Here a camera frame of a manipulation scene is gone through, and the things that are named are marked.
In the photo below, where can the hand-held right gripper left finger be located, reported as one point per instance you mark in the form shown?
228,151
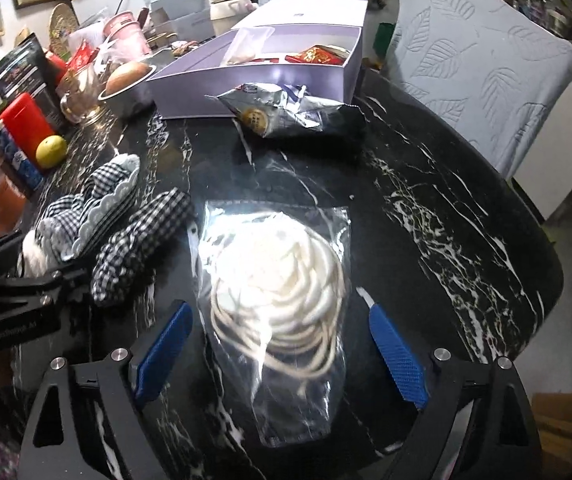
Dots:
163,355

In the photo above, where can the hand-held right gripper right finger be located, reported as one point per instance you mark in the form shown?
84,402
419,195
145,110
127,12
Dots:
398,360

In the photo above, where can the plush doll with glasses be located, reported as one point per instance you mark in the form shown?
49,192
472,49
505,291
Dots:
115,220

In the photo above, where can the lavender gift box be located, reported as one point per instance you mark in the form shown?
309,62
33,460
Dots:
190,90

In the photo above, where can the silver purple snack bag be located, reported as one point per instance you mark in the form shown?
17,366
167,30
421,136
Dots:
291,110

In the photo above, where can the clear zip bag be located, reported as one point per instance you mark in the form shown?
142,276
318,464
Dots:
246,45

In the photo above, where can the red snack packet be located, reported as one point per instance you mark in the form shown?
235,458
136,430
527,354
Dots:
318,55

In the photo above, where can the yellow lemon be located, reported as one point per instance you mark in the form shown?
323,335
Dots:
51,152

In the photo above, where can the red canister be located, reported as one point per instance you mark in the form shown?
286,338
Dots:
25,122

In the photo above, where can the glass pitcher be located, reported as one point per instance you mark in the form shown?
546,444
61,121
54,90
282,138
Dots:
80,95

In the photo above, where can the black printed bag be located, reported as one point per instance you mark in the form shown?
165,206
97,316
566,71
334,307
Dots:
25,75

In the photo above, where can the metal bowl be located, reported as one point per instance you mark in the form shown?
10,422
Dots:
125,100

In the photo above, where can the red paper packet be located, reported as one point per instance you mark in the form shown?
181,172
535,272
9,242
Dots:
83,55

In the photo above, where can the round orange fruit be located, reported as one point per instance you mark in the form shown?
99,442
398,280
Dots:
128,76

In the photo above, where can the woven round plate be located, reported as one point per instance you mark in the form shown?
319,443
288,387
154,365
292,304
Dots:
63,27

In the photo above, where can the pink cups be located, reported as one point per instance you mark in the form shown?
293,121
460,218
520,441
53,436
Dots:
125,32

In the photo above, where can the white cabinet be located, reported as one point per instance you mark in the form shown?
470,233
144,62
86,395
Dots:
571,150

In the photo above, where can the white cardboard box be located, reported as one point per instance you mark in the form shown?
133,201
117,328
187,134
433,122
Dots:
180,12

